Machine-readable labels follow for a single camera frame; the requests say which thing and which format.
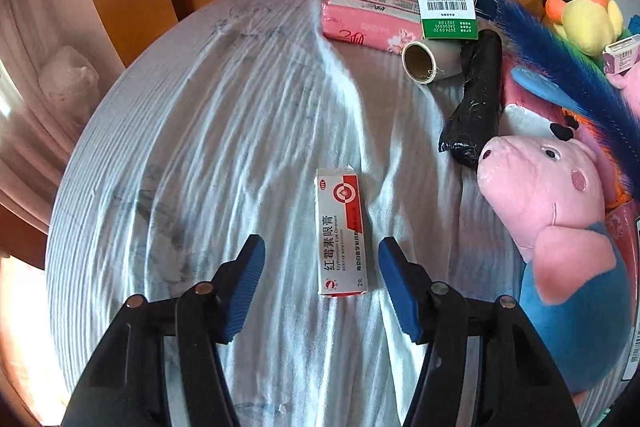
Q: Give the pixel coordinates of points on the blue plush toy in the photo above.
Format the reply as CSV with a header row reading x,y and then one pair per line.
x,y
560,67

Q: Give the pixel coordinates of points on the pink pig plush blue shirt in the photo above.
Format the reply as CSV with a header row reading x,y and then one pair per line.
x,y
545,197

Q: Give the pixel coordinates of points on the white red medicine box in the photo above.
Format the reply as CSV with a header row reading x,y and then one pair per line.
x,y
340,232

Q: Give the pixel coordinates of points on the pink tissue pack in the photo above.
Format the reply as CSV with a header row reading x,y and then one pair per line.
x,y
360,24

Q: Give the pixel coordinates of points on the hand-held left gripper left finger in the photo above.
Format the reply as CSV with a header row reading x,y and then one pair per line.
x,y
245,287

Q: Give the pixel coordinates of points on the white plush toy black spots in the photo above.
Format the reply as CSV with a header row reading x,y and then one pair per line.
x,y
525,119

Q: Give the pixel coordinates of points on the white sheer curtain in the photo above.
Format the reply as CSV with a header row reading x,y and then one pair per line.
x,y
30,157

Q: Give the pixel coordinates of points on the black plastic bag roll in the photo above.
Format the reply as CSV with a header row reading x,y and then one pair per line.
x,y
475,107

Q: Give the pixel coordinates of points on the purple white small box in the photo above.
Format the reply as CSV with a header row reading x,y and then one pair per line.
x,y
622,54

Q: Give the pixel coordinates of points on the green white medicine box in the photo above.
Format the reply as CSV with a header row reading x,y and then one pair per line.
x,y
445,14

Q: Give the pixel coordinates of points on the yellow duck plush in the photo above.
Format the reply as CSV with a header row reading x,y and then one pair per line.
x,y
587,24

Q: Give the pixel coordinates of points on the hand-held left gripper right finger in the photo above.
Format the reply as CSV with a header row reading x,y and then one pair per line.
x,y
400,287

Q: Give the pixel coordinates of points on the clear plastic bag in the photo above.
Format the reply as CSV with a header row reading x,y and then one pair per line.
x,y
70,82

